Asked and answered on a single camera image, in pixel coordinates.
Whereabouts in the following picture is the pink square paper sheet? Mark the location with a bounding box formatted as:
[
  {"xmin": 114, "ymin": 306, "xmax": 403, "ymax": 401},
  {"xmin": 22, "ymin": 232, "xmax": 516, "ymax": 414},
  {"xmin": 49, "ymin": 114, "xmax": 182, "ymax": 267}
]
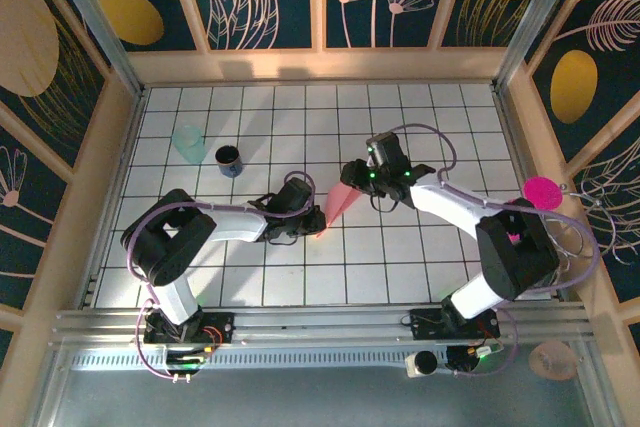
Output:
[{"xmin": 314, "ymin": 182, "xmax": 364, "ymax": 239}]

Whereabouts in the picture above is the small white black webcam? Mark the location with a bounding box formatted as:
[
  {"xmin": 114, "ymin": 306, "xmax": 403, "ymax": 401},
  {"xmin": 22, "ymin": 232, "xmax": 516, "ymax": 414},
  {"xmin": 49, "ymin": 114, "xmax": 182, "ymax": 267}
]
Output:
[{"xmin": 405, "ymin": 350, "xmax": 440, "ymax": 379}]

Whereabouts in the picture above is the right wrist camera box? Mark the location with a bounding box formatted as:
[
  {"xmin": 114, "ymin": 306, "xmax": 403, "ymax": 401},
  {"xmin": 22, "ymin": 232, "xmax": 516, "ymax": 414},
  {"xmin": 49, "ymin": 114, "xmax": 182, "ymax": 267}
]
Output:
[{"xmin": 366, "ymin": 132, "xmax": 404, "ymax": 168}]

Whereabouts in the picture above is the translucent pink round disc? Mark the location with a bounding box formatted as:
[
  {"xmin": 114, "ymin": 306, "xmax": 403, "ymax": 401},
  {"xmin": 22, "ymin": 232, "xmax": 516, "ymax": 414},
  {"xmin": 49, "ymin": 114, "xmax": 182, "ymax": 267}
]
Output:
[{"xmin": 528, "ymin": 339, "xmax": 581, "ymax": 381}]

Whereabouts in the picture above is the clear teal plastic cup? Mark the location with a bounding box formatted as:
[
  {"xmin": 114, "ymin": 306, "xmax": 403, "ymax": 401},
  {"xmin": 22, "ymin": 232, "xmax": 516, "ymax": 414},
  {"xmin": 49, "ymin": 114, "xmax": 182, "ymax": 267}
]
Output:
[{"xmin": 171, "ymin": 124, "xmax": 207, "ymax": 165}]

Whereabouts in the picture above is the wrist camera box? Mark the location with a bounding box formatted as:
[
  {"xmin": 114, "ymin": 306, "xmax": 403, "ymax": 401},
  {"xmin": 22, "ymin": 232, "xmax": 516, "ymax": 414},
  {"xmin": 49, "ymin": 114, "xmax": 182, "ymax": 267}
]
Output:
[
  {"xmin": 274, "ymin": 176, "xmax": 312, "ymax": 211},
  {"xmin": 366, "ymin": 132, "xmax": 404, "ymax": 168}
]

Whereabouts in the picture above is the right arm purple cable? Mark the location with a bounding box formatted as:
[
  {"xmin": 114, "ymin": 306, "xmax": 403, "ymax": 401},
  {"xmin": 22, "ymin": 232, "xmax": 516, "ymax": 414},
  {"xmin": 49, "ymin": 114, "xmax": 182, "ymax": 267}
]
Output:
[{"xmin": 387, "ymin": 122, "xmax": 601, "ymax": 379}]

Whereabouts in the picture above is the aluminium mounting rail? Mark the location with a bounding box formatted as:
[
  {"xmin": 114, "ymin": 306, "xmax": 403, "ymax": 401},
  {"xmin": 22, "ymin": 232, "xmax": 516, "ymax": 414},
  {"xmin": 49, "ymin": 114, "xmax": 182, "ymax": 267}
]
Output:
[{"xmin": 49, "ymin": 300, "xmax": 600, "ymax": 347}]

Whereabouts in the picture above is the aluminium frame post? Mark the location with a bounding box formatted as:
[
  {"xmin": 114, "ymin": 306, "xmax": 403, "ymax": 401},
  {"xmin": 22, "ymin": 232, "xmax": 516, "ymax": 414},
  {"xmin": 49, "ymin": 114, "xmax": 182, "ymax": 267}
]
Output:
[
  {"xmin": 492, "ymin": 0, "xmax": 587, "ymax": 91},
  {"xmin": 42, "ymin": 0, "xmax": 147, "ymax": 98}
]

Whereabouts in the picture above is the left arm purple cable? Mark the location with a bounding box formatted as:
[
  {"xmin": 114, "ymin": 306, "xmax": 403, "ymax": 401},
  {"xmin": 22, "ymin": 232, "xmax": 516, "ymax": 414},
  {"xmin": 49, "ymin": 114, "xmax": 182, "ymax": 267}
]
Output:
[{"xmin": 128, "ymin": 170, "xmax": 315, "ymax": 384}]

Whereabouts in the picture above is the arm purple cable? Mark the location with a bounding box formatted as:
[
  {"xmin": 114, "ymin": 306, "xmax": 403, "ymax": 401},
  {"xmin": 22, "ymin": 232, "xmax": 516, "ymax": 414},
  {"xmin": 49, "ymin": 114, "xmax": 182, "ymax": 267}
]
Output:
[
  {"xmin": 128, "ymin": 170, "xmax": 315, "ymax": 384},
  {"xmin": 387, "ymin": 122, "xmax": 601, "ymax": 379}
]

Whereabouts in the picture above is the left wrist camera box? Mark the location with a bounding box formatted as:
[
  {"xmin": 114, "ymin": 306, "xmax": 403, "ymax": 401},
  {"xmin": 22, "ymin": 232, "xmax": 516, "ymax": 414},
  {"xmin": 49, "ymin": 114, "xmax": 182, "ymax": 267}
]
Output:
[{"xmin": 274, "ymin": 176, "xmax": 312, "ymax": 211}]

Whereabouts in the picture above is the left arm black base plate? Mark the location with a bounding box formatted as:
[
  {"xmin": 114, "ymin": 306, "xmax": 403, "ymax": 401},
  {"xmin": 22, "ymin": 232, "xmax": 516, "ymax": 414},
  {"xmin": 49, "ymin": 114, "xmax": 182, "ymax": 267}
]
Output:
[{"xmin": 143, "ymin": 311, "xmax": 236, "ymax": 346}]

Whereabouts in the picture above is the perforated metal cable tray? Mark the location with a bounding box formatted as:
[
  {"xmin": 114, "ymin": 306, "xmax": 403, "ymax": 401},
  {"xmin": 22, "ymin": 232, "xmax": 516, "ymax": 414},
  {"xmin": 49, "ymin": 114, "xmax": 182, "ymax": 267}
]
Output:
[{"xmin": 69, "ymin": 348, "xmax": 454, "ymax": 372}]

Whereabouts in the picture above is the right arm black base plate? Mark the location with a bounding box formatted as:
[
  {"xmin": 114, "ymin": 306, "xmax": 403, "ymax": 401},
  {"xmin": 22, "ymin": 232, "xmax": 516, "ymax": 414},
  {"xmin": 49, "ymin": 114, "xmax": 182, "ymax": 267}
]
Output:
[{"xmin": 408, "ymin": 307, "xmax": 501, "ymax": 341}]

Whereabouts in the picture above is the dark blue mug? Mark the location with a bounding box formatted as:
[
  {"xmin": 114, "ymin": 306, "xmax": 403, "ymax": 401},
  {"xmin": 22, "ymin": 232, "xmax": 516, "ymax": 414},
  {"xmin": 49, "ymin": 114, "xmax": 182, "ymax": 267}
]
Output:
[{"xmin": 214, "ymin": 145, "xmax": 245, "ymax": 179}]

